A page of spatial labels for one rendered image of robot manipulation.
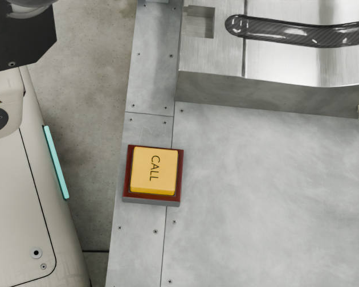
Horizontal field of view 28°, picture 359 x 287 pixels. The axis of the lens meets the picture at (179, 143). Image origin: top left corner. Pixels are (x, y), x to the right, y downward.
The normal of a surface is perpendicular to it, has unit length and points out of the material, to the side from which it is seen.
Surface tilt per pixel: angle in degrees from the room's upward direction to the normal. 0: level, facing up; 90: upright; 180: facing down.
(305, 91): 90
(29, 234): 0
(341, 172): 0
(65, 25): 0
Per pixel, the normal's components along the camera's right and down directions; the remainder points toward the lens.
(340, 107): -0.07, 0.91
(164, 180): 0.08, -0.42
